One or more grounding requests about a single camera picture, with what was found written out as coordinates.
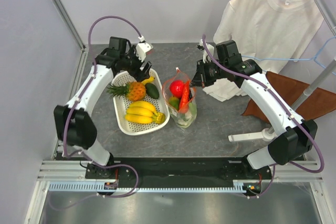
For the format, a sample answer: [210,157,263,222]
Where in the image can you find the white t-shirt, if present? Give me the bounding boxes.
[213,0,324,73]

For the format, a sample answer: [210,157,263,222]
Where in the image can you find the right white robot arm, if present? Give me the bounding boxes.
[190,38,317,179]

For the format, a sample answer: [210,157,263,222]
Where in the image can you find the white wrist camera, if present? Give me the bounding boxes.
[135,42,153,62]
[197,39,209,63]

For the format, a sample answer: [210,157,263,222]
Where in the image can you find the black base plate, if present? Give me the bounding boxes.
[85,157,271,188]

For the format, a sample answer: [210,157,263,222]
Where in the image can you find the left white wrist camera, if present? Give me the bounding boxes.
[135,42,153,62]

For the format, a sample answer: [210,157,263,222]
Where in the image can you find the slotted cable duct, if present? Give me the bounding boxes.
[48,181,247,193]

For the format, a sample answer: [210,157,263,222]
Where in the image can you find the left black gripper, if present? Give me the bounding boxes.
[120,46,152,82]

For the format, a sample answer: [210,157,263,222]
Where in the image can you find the blue clothes hanger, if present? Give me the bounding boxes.
[243,36,335,69]

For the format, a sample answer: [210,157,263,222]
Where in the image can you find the aluminium frame post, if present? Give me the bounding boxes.
[36,0,87,49]

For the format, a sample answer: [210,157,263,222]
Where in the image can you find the purple cable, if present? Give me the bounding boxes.
[47,15,145,211]
[202,34,325,200]

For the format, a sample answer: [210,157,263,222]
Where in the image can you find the green toy avocado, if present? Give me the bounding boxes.
[145,83,160,100]

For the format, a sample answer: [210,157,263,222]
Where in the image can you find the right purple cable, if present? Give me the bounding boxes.
[202,34,325,200]

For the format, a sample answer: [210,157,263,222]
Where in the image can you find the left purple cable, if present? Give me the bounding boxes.
[47,15,145,211]

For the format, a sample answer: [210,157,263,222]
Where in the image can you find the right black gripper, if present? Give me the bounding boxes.
[190,58,228,88]

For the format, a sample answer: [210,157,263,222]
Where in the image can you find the toy cabbage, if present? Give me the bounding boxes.
[176,102,197,128]

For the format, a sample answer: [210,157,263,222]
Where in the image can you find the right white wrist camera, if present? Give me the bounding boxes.
[197,39,209,63]

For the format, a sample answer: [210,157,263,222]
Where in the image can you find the clear zip top bag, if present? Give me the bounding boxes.
[162,67,197,128]

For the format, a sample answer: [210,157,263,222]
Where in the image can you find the white clothes rack stand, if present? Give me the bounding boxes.
[228,59,335,142]

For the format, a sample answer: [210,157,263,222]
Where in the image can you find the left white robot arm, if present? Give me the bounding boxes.
[54,37,153,178]

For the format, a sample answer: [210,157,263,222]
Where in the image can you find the toy pineapple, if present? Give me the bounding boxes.
[107,81,146,102]

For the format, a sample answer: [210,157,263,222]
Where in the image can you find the yellow toy bananas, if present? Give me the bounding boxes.
[124,101,166,124]

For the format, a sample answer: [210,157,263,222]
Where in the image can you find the brown cloth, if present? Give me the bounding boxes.
[242,72,336,123]

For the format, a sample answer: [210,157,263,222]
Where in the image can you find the white plastic fruit basket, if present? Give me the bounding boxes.
[113,69,170,136]

